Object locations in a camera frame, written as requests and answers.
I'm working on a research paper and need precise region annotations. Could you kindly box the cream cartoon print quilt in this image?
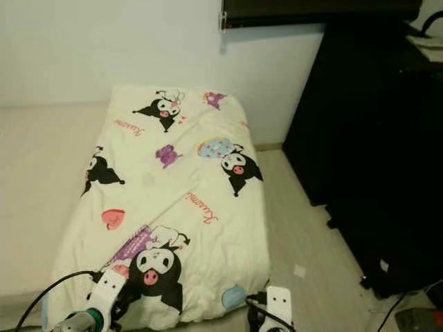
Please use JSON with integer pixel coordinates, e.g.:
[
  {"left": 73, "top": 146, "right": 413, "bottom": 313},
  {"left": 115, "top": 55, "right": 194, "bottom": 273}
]
[{"left": 42, "top": 84, "right": 271, "bottom": 331}]

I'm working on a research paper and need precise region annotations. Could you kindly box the grey power strip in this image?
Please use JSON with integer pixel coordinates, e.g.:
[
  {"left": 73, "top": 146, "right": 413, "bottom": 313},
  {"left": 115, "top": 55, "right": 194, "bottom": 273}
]
[{"left": 395, "top": 308, "right": 443, "bottom": 332}]

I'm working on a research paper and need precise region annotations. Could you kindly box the black cabinet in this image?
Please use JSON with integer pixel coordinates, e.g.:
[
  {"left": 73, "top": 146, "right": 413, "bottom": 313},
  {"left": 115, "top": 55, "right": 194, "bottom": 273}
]
[{"left": 280, "top": 17, "right": 443, "bottom": 299}]

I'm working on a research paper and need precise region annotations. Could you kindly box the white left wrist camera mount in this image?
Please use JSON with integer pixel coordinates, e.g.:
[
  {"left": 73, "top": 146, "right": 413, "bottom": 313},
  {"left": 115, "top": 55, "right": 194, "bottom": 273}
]
[{"left": 87, "top": 268, "right": 129, "bottom": 326}]

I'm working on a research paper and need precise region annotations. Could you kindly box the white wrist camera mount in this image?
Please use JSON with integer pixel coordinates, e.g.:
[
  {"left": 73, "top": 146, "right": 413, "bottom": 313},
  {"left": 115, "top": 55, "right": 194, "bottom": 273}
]
[
  {"left": 87, "top": 268, "right": 129, "bottom": 326},
  {"left": 262, "top": 286, "right": 293, "bottom": 332}
]

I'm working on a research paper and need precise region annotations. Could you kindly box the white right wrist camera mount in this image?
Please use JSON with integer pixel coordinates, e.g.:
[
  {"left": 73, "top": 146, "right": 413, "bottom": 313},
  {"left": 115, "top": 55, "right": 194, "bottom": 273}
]
[{"left": 262, "top": 286, "right": 293, "bottom": 332}]

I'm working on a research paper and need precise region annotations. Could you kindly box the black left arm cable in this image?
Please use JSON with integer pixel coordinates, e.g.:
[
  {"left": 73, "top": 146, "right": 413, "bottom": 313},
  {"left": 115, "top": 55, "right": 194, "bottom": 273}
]
[{"left": 14, "top": 271, "right": 105, "bottom": 332}]

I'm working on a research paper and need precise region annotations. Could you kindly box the black floor cable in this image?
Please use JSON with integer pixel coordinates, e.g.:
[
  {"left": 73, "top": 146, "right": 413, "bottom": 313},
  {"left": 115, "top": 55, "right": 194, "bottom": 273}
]
[{"left": 377, "top": 280, "right": 443, "bottom": 332}]

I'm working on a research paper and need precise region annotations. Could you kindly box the dark wall shelf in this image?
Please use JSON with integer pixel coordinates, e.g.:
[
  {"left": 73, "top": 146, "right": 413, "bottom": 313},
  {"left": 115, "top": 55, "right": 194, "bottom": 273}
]
[{"left": 220, "top": 0, "right": 423, "bottom": 30}]

